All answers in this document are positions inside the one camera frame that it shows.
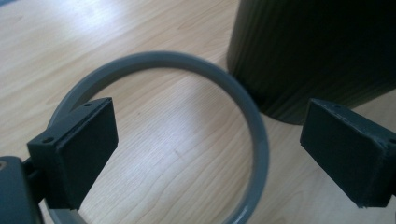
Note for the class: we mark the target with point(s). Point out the dark ribbed bin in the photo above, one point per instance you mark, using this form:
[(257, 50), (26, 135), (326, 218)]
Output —
[(311, 46)]

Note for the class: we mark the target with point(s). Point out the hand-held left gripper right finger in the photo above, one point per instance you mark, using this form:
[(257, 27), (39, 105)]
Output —
[(345, 146)]

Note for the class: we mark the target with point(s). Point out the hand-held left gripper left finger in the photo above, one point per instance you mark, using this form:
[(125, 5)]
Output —
[(77, 152)]

